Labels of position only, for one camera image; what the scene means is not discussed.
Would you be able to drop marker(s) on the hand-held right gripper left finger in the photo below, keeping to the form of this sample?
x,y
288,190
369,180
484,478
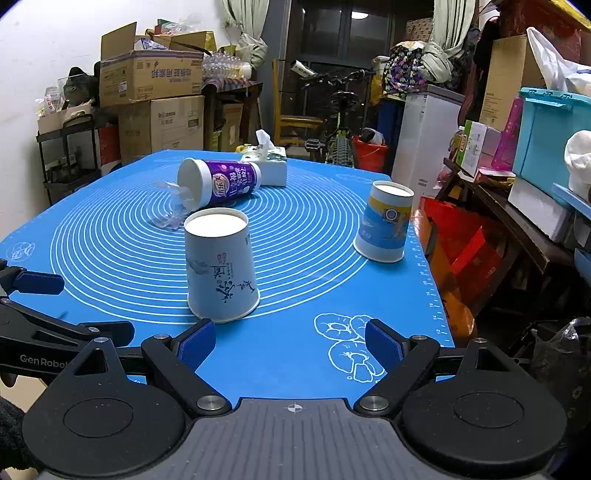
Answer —
x,y
199,345

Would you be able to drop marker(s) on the clear plastic cup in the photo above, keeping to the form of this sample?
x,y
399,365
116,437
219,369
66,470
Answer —
x,y
167,207

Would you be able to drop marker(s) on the dark plastic bag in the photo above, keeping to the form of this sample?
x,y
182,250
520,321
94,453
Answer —
x,y
563,364

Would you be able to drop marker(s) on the white foam box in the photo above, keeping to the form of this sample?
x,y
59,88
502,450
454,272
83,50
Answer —
x,y
538,207

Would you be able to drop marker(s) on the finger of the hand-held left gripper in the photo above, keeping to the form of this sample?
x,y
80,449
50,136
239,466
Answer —
x,y
37,283
108,333

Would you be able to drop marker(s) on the dark green bag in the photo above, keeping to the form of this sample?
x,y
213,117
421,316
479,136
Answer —
x,y
81,85

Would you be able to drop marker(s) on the dark side table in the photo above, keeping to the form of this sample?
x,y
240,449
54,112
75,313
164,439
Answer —
x,y
231,115

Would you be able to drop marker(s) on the colourful patterned bag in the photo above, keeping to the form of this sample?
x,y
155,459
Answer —
x,y
401,69

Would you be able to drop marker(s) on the white ink-print paper cup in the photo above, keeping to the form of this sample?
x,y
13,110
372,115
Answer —
x,y
221,277

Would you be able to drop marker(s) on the red shopping bag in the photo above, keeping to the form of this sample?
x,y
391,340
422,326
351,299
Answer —
x,y
461,249

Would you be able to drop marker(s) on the black bicycle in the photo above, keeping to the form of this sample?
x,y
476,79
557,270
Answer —
x,y
341,143

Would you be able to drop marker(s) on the black shelf cart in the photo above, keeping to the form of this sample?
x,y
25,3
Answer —
x,y
69,157

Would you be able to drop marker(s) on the white chest freezer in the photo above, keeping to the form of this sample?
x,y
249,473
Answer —
x,y
425,138

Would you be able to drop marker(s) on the purple drink cup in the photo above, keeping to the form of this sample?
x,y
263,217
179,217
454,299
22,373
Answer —
x,y
231,181

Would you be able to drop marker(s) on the pack of water bottles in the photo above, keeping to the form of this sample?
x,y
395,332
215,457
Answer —
x,y
226,66

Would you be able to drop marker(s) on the red bucket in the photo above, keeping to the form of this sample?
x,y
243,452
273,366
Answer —
x,y
369,154

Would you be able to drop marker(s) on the white cloth bundle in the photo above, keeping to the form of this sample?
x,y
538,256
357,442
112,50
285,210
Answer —
x,y
579,161

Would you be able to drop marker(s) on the tall cardboard box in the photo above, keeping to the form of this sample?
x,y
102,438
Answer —
x,y
503,83

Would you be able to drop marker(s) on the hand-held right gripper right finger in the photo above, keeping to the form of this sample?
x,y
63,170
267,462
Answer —
x,y
382,344

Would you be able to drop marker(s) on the person's left forearm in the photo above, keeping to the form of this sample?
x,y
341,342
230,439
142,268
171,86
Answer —
x,y
11,434

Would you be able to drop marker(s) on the open cardboard box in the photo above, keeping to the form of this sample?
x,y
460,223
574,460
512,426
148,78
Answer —
x,y
147,76

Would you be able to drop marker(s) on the yellow wooden chair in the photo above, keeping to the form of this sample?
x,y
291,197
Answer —
x,y
295,122

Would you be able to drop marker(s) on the large cardboard box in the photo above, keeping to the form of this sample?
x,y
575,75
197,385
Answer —
x,y
161,124

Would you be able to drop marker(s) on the white and green carton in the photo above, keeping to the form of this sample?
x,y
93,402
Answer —
x,y
478,147

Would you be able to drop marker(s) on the blue-print paper cup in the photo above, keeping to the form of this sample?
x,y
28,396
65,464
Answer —
x,y
383,228

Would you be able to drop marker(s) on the blue silicone mat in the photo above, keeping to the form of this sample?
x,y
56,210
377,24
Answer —
x,y
300,281

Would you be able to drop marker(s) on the teal storage box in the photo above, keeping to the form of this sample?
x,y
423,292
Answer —
x,y
545,138

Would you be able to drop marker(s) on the white plastic bag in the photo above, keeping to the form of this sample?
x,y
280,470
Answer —
x,y
558,64

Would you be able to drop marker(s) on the pale green curtain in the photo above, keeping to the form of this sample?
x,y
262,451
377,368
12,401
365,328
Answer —
x,y
452,21
240,27

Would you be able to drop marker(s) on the white tissue pack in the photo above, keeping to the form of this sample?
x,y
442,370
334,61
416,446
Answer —
x,y
272,170

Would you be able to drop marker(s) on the pink plastic container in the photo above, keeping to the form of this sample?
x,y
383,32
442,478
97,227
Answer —
x,y
508,138

